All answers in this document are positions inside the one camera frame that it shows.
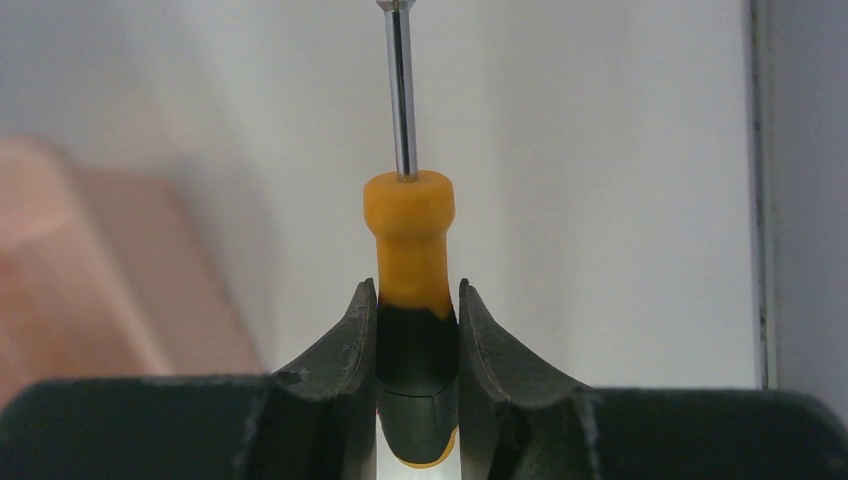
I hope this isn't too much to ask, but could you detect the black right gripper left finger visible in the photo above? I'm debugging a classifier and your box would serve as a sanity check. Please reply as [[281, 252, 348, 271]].
[[1, 280, 377, 479]]

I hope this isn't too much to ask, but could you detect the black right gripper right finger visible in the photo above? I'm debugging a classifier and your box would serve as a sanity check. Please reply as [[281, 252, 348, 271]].
[[458, 281, 847, 479]]

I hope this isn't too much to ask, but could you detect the yellow black handled screwdriver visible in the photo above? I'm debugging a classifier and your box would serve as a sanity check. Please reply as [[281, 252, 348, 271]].
[[364, 1, 458, 469]]

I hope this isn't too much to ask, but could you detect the pink plastic bin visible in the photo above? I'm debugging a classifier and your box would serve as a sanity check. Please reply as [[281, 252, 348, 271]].
[[1, 136, 263, 402]]

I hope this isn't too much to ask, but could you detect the aluminium frame profile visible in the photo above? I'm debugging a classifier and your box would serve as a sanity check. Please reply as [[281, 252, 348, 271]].
[[747, 0, 779, 390]]

